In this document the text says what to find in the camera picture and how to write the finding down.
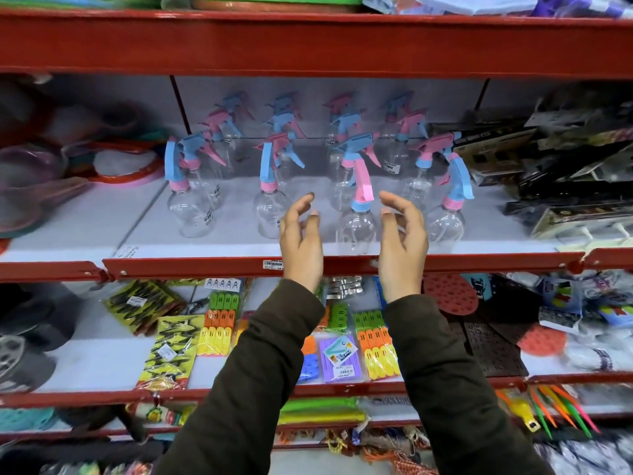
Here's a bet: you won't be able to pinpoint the person's left hand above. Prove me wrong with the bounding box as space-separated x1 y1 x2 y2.
279 193 325 294

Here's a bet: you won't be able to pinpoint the person's right hand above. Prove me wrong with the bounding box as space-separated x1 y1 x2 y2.
378 190 429 303

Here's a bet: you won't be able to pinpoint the person's right forearm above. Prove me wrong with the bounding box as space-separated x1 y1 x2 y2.
385 294 556 475

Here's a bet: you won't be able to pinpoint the person's left forearm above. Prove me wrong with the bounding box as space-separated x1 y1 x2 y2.
152 279 327 475

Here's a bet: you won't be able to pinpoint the silver metal clips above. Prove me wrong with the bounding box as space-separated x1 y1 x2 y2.
326 276 364 300

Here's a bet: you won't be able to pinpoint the red round dotted mat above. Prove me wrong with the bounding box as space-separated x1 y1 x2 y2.
423 273 479 316
517 324 568 357

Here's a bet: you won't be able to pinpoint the green clothespin pack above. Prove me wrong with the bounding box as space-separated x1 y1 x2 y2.
324 301 349 334

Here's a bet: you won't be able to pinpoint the blue card with black figure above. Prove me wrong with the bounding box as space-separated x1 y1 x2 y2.
462 273 494 301

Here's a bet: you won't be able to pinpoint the group of clear spray bottles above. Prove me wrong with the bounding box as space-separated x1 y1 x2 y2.
163 90 475 255

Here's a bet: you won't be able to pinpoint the colourful clothespin pack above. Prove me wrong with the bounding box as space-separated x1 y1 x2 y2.
197 291 241 357
352 309 401 381

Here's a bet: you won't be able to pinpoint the blue clothespin pack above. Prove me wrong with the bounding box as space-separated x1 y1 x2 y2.
298 336 321 384

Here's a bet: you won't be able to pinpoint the purple packet with label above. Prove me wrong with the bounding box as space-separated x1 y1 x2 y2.
316 333 363 384

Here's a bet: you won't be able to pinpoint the black perforated mat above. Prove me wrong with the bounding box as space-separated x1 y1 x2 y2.
447 316 529 377

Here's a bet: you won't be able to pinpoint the red metal shelving rack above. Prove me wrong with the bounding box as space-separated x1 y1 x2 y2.
0 7 633 451

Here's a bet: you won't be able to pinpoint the pile of black packaged trays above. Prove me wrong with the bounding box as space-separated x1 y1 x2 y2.
430 89 633 243

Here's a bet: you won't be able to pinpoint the green plastic tube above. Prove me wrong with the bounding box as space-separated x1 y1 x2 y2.
281 396 359 413

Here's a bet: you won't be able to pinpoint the yellow packet of black clips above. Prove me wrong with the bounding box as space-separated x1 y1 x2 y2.
103 279 184 337
136 315 204 391

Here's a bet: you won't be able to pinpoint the yellow plastic tube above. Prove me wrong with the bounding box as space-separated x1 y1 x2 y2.
278 409 369 426

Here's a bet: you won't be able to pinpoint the orange rimmed white strainer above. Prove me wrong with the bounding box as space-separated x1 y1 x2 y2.
67 138 166 187

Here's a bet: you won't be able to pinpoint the pile of white packaged goods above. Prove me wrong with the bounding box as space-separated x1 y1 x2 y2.
536 272 633 371

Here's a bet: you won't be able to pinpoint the yellow plastic scoop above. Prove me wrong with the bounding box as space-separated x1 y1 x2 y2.
497 389 542 433

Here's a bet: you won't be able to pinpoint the white wrapped packets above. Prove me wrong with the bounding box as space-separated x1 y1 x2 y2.
363 0 540 16

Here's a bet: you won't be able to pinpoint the bundle of colourful pointed sticks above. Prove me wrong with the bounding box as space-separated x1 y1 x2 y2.
527 385 601 440

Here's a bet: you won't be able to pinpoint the black cap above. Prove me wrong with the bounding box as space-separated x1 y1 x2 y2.
0 284 82 352

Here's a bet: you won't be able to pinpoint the grey cap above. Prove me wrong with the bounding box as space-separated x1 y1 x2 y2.
0 335 56 394

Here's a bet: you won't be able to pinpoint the teal perforated mat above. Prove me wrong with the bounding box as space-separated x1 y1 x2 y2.
0 408 57 433

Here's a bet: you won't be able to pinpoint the tangle of orange cords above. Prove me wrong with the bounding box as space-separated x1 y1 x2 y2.
324 427 436 475

